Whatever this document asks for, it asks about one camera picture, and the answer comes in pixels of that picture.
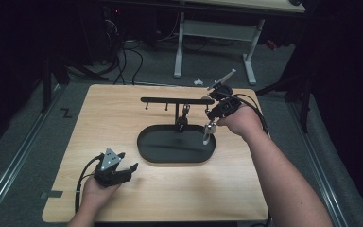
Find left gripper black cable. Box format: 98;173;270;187
74;153;105;214

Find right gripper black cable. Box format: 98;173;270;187
232;93;272;227

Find grey tape strip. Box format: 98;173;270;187
40;190;64;200

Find black floor cables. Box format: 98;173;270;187
98;18;183;86

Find person's left hand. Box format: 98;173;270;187
80;175;123;216

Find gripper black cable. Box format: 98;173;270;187
74;153;105;214
232;93;272;227

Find black car key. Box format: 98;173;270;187
175;104;191;132

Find silver car key white strap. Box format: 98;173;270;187
202;120;218;147

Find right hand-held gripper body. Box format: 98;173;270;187
206;68;244;121

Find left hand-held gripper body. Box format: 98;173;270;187
93;148;134;188

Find black metal stand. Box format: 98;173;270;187
40;51;110;114
255;74;315;134

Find white-framed desk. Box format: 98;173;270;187
173;0;306;86

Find metal floor rail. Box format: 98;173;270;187
286;102;350;227
0;84;64;223

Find person's right hand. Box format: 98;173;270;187
216;104;265;141

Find black key rack with tray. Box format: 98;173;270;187
136;96;217;165

